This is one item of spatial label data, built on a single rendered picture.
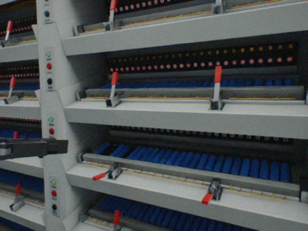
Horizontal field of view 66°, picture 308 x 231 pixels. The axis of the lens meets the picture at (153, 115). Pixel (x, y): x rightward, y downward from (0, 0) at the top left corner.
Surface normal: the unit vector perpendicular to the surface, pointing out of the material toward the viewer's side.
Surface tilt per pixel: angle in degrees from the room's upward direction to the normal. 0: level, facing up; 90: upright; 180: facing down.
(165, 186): 20
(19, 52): 110
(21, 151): 91
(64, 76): 90
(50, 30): 90
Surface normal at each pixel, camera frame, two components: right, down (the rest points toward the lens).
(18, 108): -0.43, 0.41
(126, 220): -0.16, -0.91
